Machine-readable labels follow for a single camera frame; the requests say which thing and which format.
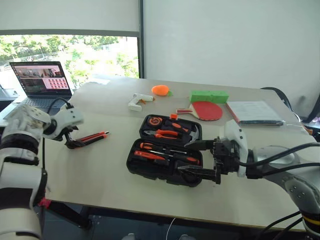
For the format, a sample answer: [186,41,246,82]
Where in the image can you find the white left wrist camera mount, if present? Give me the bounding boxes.
[51,107,85,140]

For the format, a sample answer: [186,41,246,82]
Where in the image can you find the black tool case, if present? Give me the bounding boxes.
[125,113,204,188]

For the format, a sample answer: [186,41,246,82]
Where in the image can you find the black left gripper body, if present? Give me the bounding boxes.
[61,125,80,137]

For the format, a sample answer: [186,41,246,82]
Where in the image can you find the white hanging cable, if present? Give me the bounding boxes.
[167,217,176,240]

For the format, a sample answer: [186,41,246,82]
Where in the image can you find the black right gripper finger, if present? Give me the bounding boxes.
[184,140,216,152]
[177,165,216,182]

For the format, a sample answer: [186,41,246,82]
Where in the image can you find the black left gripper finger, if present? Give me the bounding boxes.
[71,138,85,150]
[64,132,74,150]

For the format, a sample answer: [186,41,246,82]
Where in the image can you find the black orange utility knife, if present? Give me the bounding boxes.
[72,130,111,149]

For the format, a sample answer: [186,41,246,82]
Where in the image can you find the black orange claw hammer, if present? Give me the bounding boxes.
[163,119,202,147]

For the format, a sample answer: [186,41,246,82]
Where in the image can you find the black orange tape measure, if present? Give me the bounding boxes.
[148,117,164,127]

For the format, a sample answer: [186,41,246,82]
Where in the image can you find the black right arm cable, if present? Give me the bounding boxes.
[236,142,320,174]

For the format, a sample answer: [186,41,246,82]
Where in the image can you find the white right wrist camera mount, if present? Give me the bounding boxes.
[222,119,249,179]

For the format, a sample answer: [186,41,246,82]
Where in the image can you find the open grey laptop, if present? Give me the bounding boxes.
[9,60,74,116]

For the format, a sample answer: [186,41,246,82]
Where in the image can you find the black table leg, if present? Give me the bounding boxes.
[46,200,92,230]

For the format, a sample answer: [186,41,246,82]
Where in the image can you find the stack of printed papers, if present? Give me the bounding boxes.
[225,100,286,127]

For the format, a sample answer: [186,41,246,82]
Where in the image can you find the red table tennis paddle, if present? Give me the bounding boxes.
[175,100,224,122]

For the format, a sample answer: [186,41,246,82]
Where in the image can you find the dark window frame post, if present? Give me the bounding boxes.
[137,0,146,79]

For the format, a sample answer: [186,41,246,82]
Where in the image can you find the orange handled pliers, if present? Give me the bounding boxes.
[143,128,180,140]

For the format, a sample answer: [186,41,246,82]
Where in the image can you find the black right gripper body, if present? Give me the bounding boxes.
[212,136,242,186]

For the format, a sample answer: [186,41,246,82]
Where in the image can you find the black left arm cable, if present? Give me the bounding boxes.
[46,97,75,116]

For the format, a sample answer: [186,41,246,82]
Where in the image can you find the green foam block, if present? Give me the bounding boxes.
[188,89,231,104]

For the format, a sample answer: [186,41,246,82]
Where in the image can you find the black office chair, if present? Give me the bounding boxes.
[259,86,320,142]

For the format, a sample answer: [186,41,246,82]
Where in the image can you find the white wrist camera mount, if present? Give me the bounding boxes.
[222,119,249,179]
[51,107,85,140]

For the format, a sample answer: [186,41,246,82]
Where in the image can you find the orange plush carrot toy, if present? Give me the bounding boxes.
[151,84,174,97]

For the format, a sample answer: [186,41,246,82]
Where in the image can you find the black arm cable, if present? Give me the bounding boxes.
[236,142,320,174]
[46,97,75,116]

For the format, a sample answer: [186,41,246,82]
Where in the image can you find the white roller blind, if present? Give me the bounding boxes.
[0,0,140,37]

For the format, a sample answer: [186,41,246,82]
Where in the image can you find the red tape piece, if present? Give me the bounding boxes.
[37,197,52,209]

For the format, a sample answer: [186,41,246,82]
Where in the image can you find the black orange screwdriver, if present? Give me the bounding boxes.
[139,142,189,155]
[152,151,201,166]

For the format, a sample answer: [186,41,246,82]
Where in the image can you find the white glue gun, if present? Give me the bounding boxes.
[127,92,156,112]

